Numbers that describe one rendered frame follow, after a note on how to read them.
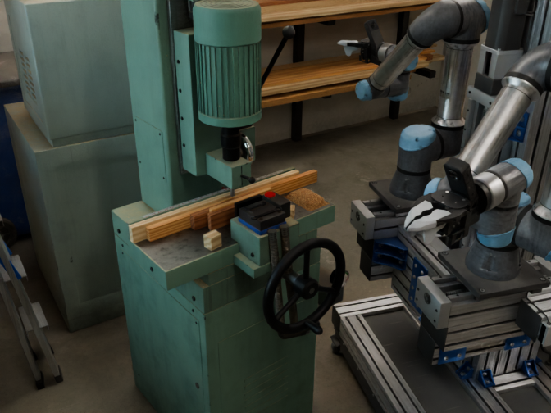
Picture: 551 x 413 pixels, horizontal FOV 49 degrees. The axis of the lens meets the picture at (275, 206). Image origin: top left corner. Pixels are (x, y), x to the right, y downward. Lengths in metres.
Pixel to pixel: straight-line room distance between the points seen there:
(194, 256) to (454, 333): 0.76
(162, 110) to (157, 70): 0.12
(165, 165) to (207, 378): 0.66
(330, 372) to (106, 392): 0.90
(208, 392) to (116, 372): 0.80
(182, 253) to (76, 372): 1.17
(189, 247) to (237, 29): 0.59
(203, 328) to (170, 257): 0.25
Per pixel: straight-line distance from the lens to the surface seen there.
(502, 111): 1.51
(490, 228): 1.39
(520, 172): 1.35
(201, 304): 1.71
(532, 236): 1.66
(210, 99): 1.63
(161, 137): 1.86
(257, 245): 1.59
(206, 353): 1.82
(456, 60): 2.09
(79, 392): 2.61
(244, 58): 1.59
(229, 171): 1.72
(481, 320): 1.84
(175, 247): 1.67
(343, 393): 2.51
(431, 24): 1.98
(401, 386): 2.27
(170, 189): 1.91
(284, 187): 1.92
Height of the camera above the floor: 1.78
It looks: 28 degrees down
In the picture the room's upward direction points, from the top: straight up
